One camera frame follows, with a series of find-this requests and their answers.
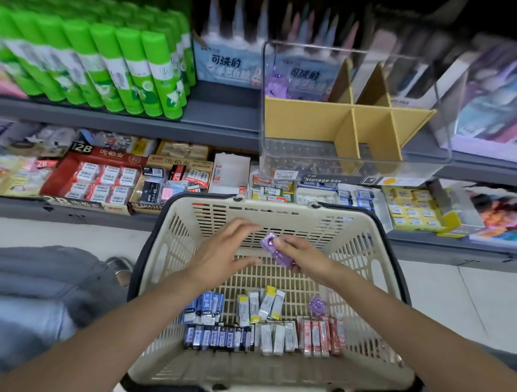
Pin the beige plastic shopping basket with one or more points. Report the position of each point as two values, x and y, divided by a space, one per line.
226 375

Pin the brown eraser display box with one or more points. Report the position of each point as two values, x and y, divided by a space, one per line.
173 181

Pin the group of yellow-ended eraser packets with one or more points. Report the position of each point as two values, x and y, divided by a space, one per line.
262 305

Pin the person's right forearm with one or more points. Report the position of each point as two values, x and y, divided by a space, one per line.
412 331

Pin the blue glue display box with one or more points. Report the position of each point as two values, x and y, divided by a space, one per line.
311 76
230 60

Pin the group of blue eraser packets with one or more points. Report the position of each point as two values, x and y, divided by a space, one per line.
214 323

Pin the tray of small staple boxes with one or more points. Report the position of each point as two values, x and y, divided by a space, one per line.
270 189

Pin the white open cardboard box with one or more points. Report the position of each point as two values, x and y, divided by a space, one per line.
230 173

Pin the tray of blue-white small boxes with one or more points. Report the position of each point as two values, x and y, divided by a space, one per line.
343 198

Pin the colourful picture book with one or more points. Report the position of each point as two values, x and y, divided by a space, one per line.
488 101
492 214

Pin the person's right hand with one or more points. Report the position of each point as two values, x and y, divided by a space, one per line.
313 260

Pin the group of grey eraser packets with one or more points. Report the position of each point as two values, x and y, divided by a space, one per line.
276 337

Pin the person's left forearm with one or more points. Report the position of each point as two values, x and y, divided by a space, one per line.
105 335

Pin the pile of pink-yellow eraser packets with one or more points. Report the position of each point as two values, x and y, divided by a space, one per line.
22 173

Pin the person's right thumb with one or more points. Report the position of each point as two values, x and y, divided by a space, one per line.
289 241

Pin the small purple wrapped packet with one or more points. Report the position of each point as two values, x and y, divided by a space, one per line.
316 305

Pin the yellow tray of small boxes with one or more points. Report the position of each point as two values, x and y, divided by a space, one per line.
416 210

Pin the purple packet in clear wrap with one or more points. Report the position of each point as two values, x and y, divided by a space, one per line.
276 85

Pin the person's left hand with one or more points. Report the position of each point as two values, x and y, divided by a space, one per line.
218 258

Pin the grey metal shelf board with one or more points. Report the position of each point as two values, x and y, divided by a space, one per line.
444 250
218 121

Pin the pile of wrapped white erasers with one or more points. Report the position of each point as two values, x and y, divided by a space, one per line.
48 135

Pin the red eraser display box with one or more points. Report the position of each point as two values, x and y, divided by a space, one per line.
97 181

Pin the group of red eraser packets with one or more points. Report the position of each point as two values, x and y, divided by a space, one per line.
321 335

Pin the clear plastic storage box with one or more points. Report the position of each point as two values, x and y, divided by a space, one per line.
424 133

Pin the tan box of erasers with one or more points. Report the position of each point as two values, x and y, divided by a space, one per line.
183 149

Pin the row of green glue sticks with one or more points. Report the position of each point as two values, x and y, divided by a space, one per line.
101 56

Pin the row of pastel pens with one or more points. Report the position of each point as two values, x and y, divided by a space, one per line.
291 20

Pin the person's shoe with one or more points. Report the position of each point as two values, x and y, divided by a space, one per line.
121 269

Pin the person's left thumb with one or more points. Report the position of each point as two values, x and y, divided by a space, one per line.
248 263

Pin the person's blue jeans leg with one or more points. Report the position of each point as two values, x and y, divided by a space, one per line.
48 299

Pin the tan cardboard divider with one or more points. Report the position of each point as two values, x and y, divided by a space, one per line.
323 117

